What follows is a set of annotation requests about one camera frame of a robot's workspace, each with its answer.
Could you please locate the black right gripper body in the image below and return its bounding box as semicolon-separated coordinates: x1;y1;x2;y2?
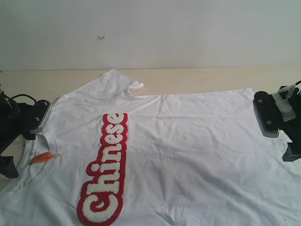
278;81;301;146

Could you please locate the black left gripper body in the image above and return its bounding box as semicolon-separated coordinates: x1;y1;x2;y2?
0;91;35;153

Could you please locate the white t-shirt red lettering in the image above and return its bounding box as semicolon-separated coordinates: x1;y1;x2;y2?
0;70;301;226

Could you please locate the orange clothing tag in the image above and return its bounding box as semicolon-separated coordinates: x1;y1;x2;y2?
29;152;64;165

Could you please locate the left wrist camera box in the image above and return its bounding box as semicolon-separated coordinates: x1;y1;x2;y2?
26;100;52;134

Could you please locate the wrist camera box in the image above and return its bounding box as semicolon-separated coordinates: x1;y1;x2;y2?
253;91;284;138
26;100;52;134

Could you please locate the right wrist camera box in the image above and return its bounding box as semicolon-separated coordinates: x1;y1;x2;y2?
253;91;284;138

